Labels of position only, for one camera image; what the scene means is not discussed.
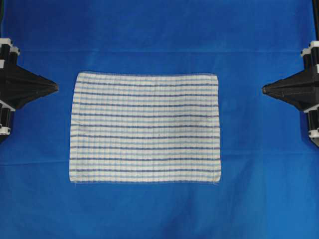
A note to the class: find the blue white striped towel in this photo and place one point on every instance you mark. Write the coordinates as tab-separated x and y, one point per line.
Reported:
145	129

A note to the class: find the blue table cloth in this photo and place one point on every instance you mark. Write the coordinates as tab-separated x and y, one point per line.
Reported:
269	187

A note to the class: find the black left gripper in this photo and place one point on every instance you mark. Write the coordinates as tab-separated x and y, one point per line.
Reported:
8	58

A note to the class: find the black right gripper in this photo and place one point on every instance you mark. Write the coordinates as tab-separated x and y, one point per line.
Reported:
310	58

